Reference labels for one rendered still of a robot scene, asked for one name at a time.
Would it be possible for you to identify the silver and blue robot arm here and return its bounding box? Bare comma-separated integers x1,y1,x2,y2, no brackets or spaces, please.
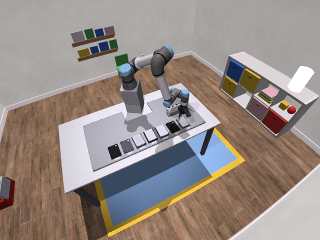
119,45,190,108

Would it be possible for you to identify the grey operator panel with coloured keys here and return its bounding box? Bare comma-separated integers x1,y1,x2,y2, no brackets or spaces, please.
166,103,181,116

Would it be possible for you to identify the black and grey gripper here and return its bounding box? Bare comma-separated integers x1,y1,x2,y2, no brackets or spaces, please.
177,104,188,121

